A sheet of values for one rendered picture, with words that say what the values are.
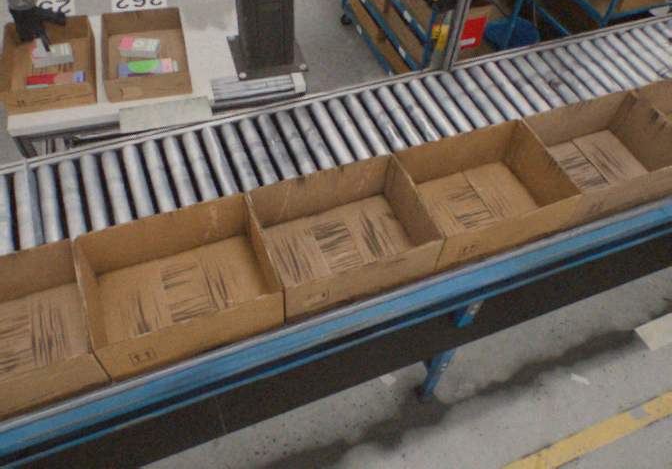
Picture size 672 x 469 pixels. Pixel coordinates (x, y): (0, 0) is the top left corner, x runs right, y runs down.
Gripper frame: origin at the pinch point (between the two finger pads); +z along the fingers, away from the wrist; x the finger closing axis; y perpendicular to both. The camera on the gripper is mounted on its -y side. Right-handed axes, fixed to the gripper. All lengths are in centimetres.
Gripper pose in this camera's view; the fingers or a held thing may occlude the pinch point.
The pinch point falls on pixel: (52, 53)
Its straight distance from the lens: 235.8
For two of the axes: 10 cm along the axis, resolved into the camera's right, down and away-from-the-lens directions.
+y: -9.3, 2.7, -2.6
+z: -0.5, 6.0, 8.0
